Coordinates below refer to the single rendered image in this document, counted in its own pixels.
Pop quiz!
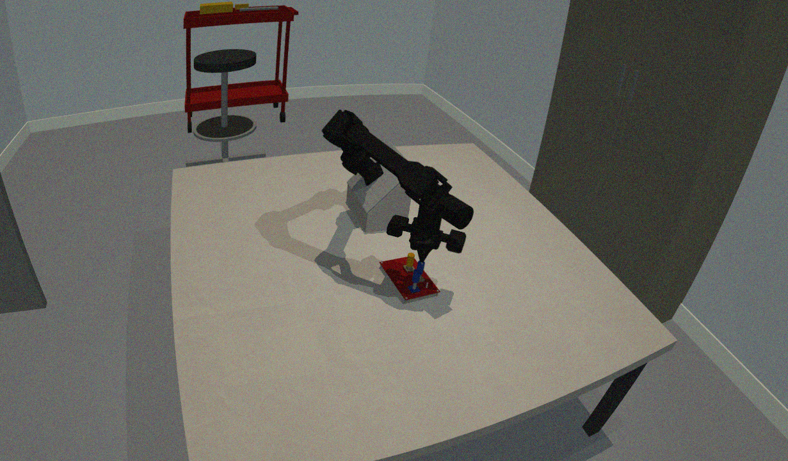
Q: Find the red circuit board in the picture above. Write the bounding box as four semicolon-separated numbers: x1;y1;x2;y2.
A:
379;253;440;304

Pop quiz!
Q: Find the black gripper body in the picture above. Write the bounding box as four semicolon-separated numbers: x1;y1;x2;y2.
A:
387;208;466;254

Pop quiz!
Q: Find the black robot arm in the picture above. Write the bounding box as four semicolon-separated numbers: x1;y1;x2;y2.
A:
322;110;474;252

